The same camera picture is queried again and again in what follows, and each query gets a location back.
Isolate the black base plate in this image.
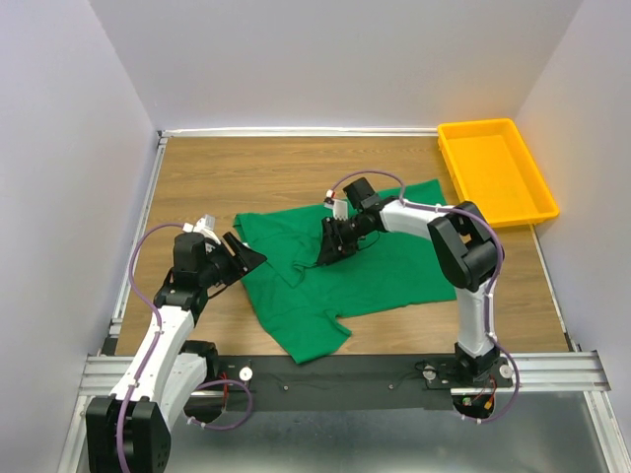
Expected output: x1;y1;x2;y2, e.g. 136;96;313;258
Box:
185;354;513;421

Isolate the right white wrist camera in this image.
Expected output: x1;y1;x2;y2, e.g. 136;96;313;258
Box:
323;189;349;221

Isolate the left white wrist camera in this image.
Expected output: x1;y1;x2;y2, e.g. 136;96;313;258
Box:
182;214;221;243

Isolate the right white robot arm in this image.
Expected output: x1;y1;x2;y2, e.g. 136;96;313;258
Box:
316;177;505;386

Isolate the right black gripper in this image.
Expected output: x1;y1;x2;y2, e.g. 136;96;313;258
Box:
315;212;368;266

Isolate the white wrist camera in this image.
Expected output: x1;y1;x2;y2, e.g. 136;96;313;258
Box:
323;189;349;221
182;214;221;243

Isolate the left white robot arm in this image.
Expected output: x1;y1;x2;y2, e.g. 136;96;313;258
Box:
86;227;266;472

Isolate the green t shirt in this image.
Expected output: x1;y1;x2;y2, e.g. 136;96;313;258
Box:
234;205;456;364

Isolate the yellow plastic tray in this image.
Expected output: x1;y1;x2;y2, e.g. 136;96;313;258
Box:
437;118;560;228

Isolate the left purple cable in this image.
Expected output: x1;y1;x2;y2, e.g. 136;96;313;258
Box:
116;222;254;473

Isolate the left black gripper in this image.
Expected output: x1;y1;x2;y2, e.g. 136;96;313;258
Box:
199;231;267;287

